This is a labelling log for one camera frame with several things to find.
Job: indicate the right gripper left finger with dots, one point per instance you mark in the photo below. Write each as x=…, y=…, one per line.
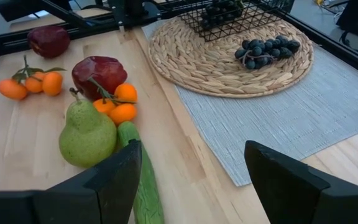
x=73, y=205

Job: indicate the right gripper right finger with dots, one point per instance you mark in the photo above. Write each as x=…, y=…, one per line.
x=306, y=202

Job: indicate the green pear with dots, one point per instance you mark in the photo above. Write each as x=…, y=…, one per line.
x=85, y=137

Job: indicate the green cucumber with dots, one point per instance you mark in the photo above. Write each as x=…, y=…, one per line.
x=148, y=199

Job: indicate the tangerine cluster with stem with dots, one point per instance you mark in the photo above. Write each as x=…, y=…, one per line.
x=123, y=113
x=51, y=84

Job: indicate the dark red apple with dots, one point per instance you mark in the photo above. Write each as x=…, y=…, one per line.
x=48, y=42
x=104, y=73

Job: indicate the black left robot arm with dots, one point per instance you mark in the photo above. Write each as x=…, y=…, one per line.
x=129, y=12

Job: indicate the grey rectangular placemat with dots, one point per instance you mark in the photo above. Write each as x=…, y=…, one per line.
x=275, y=124

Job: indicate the round woven placemat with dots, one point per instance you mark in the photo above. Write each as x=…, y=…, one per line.
x=197, y=68

